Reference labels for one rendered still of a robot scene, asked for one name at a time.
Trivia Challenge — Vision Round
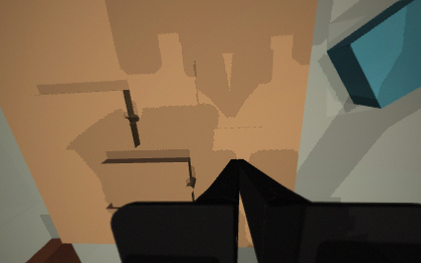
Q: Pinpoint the teal block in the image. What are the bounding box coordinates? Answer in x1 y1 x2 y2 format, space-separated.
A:
326 0 421 109

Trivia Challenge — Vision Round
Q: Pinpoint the orange block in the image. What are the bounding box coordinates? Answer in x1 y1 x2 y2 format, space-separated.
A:
26 238 82 263

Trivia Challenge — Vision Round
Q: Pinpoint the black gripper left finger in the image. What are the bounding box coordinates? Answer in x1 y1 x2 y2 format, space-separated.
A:
110 159 239 263

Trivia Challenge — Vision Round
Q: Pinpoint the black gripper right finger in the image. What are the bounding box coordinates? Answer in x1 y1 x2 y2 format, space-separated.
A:
237 159 421 263

